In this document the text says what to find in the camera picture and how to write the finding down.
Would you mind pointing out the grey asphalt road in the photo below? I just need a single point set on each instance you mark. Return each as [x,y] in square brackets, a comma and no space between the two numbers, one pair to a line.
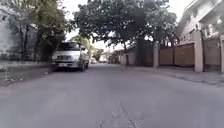
[110,96]

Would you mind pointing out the large spreading tree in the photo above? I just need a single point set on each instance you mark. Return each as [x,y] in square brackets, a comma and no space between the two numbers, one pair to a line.
[116,20]

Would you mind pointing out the white van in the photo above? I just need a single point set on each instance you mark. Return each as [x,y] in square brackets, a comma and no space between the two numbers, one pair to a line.
[68,55]

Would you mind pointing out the roadside trees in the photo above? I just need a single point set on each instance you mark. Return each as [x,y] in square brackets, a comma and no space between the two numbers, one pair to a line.
[46,20]

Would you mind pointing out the concrete pavement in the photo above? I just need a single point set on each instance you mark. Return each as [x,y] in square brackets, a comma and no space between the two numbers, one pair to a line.
[196,76]

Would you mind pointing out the dirt verge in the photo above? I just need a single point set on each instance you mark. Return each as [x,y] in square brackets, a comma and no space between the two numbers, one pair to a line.
[23,73]

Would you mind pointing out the pale multi-storey building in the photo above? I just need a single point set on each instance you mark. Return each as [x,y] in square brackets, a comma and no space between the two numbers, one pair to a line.
[200,16]

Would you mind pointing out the brown wall with pillars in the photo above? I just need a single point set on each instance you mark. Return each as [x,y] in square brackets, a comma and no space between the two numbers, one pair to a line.
[183,55]

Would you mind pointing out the grey wall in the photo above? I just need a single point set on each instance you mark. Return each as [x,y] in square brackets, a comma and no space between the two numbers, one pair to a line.
[8,36]

